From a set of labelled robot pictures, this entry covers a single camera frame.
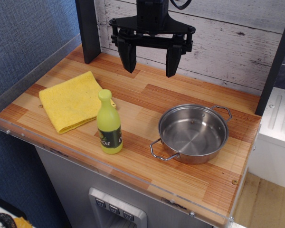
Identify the black vertical post left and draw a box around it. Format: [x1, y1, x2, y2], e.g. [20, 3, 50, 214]
[75, 0, 101, 64]

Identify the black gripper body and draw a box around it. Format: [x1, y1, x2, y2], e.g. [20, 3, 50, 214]
[109, 0, 196, 53]

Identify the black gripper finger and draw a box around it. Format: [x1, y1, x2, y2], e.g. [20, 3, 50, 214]
[166, 47, 182, 77]
[117, 38, 136, 73]

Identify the black vertical post right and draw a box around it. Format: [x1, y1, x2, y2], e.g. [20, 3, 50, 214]
[255, 29, 285, 116]

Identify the yellow cloth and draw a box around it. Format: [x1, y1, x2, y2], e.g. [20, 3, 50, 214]
[39, 71, 102, 134]

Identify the stainless steel pot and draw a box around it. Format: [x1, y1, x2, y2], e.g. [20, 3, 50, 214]
[150, 104, 232, 164]

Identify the silver dispenser button panel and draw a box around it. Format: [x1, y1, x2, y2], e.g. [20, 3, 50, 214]
[88, 187, 148, 228]

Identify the black vertical post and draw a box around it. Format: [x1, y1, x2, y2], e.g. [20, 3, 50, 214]
[75, 0, 101, 64]
[255, 29, 285, 116]

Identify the clear acrylic guard rail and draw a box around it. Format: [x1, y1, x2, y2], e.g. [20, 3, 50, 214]
[0, 33, 262, 226]

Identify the yellow black object corner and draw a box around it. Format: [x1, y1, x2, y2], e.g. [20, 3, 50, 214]
[0, 199, 34, 228]

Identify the yellow-green oil bottle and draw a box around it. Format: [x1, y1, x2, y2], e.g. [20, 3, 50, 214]
[96, 89, 123, 154]

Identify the white plastic unit right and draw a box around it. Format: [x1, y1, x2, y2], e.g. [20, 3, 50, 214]
[248, 87, 285, 187]

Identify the grey toy fridge cabinet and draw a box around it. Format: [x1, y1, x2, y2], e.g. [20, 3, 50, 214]
[36, 147, 211, 228]

